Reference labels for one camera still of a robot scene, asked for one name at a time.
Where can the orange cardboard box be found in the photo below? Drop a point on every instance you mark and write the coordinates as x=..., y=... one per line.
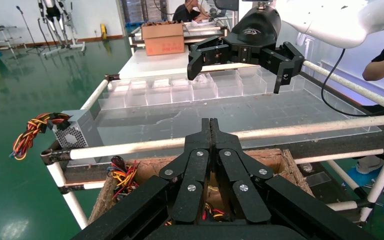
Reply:
x=164, y=39

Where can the operator bare forearm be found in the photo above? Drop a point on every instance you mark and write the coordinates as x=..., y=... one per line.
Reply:
x=377, y=71

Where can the crumpled clear plastic wrap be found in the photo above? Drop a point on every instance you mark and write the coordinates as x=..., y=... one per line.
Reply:
x=201, y=78

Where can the white standing fan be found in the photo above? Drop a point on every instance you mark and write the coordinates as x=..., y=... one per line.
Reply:
x=303, y=40

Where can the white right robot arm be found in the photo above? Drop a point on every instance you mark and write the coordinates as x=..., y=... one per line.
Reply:
x=337, y=23

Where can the white-top pipe workbench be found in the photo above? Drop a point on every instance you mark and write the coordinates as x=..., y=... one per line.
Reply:
x=152, y=63

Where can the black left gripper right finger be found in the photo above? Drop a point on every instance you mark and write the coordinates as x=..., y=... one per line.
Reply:
x=241, y=188

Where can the white pipe rack frame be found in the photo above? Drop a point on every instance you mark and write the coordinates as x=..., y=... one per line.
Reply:
x=129, y=147

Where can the seated person in black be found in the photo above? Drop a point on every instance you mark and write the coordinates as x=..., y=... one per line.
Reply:
x=185, y=13

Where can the black tripod stand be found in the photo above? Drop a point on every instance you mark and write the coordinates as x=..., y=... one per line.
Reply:
x=29, y=31

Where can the worn cardboard box with dividers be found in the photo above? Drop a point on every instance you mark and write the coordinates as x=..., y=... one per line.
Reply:
x=291, y=169

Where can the yellow floor sign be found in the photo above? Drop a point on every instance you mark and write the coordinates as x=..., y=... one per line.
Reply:
x=103, y=31

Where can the white pipe desk with laptop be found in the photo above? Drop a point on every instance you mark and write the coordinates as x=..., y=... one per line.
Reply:
x=0, y=33

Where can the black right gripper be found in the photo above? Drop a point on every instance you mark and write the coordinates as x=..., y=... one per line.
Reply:
x=255, y=33

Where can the robot on white stand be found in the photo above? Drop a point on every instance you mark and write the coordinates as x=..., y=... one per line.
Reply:
x=54, y=20

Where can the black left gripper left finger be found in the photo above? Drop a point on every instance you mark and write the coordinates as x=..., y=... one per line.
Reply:
x=192, y=185

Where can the clear acrylic divider tray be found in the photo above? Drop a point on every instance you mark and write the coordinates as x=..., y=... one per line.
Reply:
x=178, y=92

